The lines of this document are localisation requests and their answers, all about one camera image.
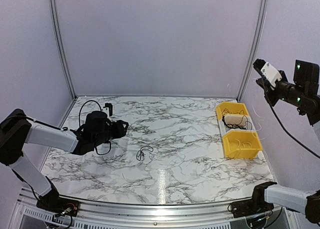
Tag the yellow plastic bin far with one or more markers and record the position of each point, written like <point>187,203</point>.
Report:
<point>230,108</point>

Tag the right aluminium corner post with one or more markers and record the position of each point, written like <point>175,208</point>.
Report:
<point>259,26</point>

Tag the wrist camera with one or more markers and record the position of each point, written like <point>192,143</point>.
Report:
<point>109,107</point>
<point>268,72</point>

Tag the aluminium front rail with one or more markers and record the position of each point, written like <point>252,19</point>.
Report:
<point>104,215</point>

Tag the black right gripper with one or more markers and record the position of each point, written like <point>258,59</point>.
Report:
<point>266,85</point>

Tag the yellow plastic bin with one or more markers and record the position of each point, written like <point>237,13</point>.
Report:
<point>230,108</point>
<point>241,145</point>

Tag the aluminium corner post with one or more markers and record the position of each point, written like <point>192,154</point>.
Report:
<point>259,26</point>
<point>60,48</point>

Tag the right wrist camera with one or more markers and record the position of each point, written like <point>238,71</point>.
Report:
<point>268,72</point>

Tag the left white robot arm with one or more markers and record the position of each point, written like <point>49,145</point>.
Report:
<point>18,129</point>

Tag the clear plastic bin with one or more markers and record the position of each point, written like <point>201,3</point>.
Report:
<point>234,122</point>

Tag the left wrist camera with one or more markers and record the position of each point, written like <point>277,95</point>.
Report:
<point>109,107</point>

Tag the left aluminium corner post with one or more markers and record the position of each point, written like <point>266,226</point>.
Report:
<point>60,48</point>

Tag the yellow plastic bin near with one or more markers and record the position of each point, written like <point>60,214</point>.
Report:
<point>241,145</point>

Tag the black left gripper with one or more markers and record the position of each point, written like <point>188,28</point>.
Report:
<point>119,131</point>

